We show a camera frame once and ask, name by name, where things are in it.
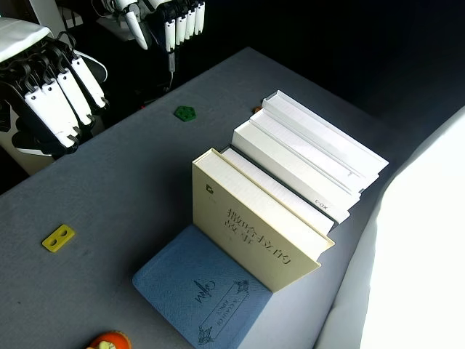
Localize white hardcover book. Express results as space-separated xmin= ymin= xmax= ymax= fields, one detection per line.
xmin=261 ymin=89 xmax=389 ymax=193

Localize thick white book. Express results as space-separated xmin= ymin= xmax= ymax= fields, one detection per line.
xmin=232 ymin=119 xmax=350 ymax=225

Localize white cable with grey plug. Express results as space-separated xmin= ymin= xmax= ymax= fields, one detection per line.
xmin=165 ymin=50 xmax=178 ymax=94

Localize yellow block with two holes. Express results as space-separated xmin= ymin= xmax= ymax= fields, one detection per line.
xmin=41 ymin=224 xmax=76 ymax=253

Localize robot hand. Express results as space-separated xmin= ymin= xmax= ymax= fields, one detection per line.
xmin=0 ymin=16 xmax=110 ymax=159
xmin=108 ymin=0 xmax=206 ymax=52

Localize orange toy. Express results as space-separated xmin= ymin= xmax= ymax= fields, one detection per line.
xmin=85 ymin=329 xmax=132 ymax=349

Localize cream book with black title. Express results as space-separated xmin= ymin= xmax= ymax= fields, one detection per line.
xmin=191 ymin=146 xmax=336 ymax=294

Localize black covered book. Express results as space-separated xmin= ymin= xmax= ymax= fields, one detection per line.
xmin=217 ymin=144 xmax=335 ymax=236

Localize blue book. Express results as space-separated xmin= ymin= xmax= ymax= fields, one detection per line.
xmin=132 ymin=224 xmax=272 ymax=349

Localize green pentagon piece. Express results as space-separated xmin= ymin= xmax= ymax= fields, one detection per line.
xmin=173 ymin=105 xmax=199 ymax=123

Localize grey table cloth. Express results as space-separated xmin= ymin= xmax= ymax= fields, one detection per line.
xmin=0 ymin=46 xmax=465 ymax=349

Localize white upright post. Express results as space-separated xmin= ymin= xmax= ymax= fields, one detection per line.
xmin=27 ymin=0 xmax=67 ymax=36

